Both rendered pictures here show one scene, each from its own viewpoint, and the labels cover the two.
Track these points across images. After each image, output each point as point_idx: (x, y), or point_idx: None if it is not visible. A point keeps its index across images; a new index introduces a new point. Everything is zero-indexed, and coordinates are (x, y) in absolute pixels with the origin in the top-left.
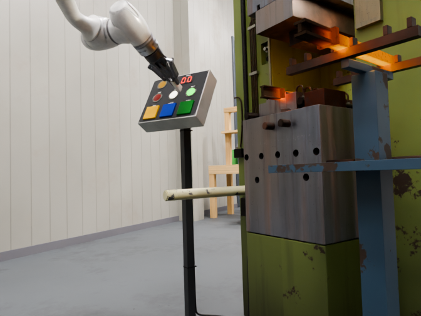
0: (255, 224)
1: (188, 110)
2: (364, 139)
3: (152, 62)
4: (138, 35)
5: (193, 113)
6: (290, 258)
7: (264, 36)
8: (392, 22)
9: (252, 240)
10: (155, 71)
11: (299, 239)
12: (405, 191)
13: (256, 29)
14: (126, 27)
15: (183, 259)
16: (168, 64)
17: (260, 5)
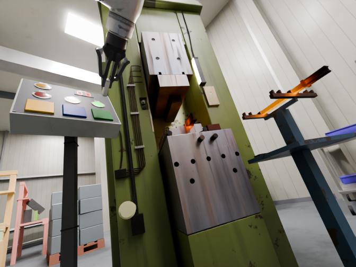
0: (198, 222)
1: (109, 117)
2: (297, 135)
3: (119, 47)
4: (138, 10)
5: (117, 122)
6: (240, 236)
7: (159, 91)
8: (222, 107)
9: (197, 240)
10: (100, 60)
11: (243, 216)
12: (250, 178)
13: (159, 83)
14: None
15: None
16: (125, 62)
17: (162, 73)
